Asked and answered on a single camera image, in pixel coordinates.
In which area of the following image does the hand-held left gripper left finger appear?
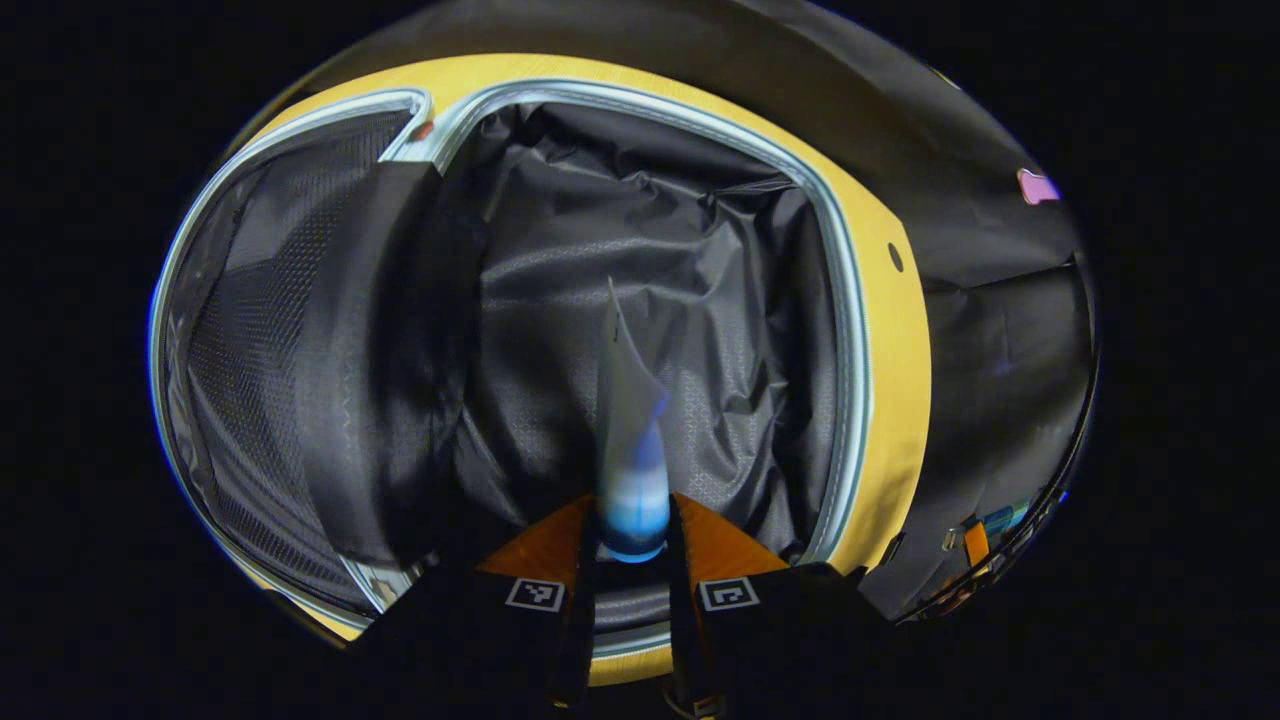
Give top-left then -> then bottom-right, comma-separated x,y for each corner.
368,493 -> 602,709

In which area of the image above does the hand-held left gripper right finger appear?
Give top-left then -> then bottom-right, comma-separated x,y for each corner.
664,492 -> 889,717

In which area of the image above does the light blue suitcase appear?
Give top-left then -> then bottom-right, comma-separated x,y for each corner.
148,78 -> 878,663

